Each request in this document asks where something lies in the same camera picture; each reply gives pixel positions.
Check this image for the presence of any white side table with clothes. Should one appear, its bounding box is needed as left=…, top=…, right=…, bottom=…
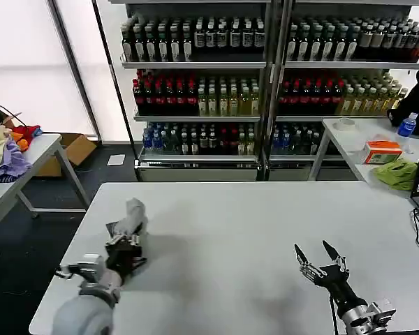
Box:
left=0, top=133, right=91, bottom=259

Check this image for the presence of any blue label water bottle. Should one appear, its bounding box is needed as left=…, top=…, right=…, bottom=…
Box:
left=397, top=112, right=418, bottom=140

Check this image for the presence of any white side table with laptop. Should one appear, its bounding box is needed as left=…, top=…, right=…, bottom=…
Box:
left=307, top=117, right=419, bottom=200

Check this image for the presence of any green cloth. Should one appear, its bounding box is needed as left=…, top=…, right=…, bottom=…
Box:
left=372, top=158, right=419, bottom=191

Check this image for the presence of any orange tissue box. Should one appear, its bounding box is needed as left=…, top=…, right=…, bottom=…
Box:
left=363, top=140, right=404, bottom=165

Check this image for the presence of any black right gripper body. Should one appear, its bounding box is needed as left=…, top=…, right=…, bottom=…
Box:
left=316, top=264, right=366, bottom=313

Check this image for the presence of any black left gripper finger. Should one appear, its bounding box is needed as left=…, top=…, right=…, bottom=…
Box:
left=129, top=225, right=144, bottom=246
left=105, top=221, right=125, bottom=247

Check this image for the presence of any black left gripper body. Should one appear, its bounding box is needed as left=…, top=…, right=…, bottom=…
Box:
left=105, top=243, right=148, bottom=284

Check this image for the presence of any metal shelf with bottles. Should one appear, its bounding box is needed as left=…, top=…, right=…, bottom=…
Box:
left=267, top=0, right=419, bottom=181
left=119, top=0, right=270, bottom=182

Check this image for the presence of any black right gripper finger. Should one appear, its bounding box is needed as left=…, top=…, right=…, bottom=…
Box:
left=322, top=239, right=349, bottom=275
left=293, top=244, right=325, bottom=284

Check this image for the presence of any grey printed t-shirt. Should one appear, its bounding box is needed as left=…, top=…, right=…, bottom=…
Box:
left=106, top=197, right=150, bottom=241

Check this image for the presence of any black window frame post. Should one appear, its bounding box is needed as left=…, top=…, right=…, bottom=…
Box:
left=47, top=0, right=103, bottom=141

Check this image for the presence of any brown cardboard box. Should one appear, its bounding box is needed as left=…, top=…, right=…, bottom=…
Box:
left=33, top=133, right=98, bottom=178

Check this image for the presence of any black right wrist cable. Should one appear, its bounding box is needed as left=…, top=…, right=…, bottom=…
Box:
left=329, top=292, right=339, bottom=335

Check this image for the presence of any red and orange cloth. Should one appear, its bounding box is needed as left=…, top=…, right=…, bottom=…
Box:
left=10, top=125, right=43, bottom=153

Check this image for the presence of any purple cloth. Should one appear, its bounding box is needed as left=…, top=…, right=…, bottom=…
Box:
left=0, top=138, right=32, bottom=185

